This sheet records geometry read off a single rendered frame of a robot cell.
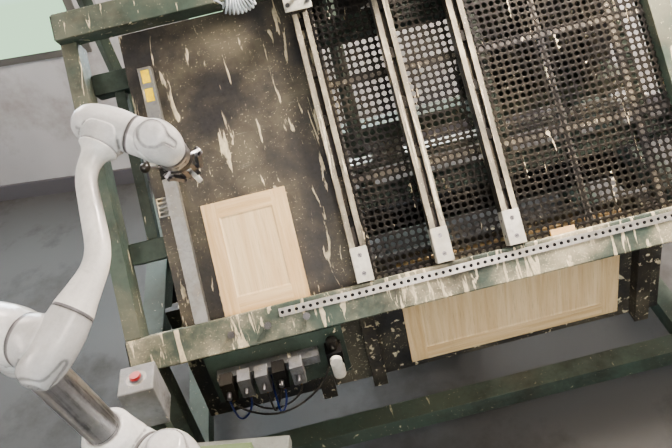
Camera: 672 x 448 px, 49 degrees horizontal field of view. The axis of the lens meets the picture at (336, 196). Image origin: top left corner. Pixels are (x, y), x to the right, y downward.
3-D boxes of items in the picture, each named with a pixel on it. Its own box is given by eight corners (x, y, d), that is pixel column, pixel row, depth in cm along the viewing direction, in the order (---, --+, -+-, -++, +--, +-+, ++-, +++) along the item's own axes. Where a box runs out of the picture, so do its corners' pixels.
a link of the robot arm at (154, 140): (194, 137, 196) (148, 123, 198) (176, 117, 181) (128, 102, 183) (179, 175, 194) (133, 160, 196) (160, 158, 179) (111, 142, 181)
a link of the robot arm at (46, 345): (71, 307, 163) (28, 295, 169) (29, 386, 155) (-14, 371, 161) (106, 329, 173) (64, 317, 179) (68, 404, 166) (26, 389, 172)
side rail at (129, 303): (133, 339, 273) (124, 342, 262) (70, 53, 283) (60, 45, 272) (149, 335, 273) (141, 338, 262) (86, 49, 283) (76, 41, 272)
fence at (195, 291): (196, 323, 268) (194, 324, 264) (139, 71, 276) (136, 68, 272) (210, 320, 268) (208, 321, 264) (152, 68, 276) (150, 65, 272)
